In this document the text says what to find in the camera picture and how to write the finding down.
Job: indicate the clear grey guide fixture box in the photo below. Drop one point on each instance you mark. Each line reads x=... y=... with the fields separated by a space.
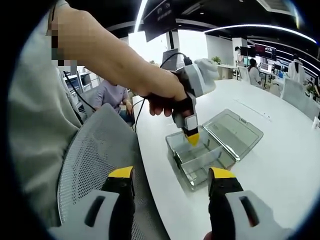
x=225 y=135

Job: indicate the person's right hand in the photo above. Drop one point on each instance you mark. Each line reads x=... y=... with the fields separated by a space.
x=208 y=236

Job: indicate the black monitor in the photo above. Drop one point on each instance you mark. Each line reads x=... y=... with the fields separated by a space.
x=175 y=65

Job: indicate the white paper cup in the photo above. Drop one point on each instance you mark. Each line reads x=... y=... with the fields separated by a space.
x=317 y=123

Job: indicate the potted plant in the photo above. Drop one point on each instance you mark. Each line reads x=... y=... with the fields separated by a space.
x=216 y=60

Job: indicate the grey mesh office chair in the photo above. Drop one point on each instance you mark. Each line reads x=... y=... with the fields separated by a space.
x=100 y=150

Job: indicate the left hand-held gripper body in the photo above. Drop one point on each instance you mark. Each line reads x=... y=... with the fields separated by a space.
x=197 y=80

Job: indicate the person's left hand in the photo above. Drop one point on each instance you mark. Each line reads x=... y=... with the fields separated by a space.
x=167 y=97

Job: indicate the clear plastic divider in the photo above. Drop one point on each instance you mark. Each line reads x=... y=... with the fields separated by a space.
x=202 y=157

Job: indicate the red wall screen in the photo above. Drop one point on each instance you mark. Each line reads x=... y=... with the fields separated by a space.
x=265 y=52

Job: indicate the hanging dark screen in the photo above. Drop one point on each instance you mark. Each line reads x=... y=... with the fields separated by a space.
x=160 y=22

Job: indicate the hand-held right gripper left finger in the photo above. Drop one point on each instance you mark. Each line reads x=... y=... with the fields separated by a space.
x=80 y=217

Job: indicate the person's light grey shirt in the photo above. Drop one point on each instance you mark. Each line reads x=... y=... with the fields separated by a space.
x=37 y=112

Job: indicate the metal shelf rack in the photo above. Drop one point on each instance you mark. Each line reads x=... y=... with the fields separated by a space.
x=86 y=80

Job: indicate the white office chair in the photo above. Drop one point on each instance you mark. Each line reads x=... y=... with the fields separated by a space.
x=297 y=97

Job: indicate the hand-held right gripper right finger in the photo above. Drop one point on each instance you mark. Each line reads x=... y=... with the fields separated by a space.
x=265 y=220

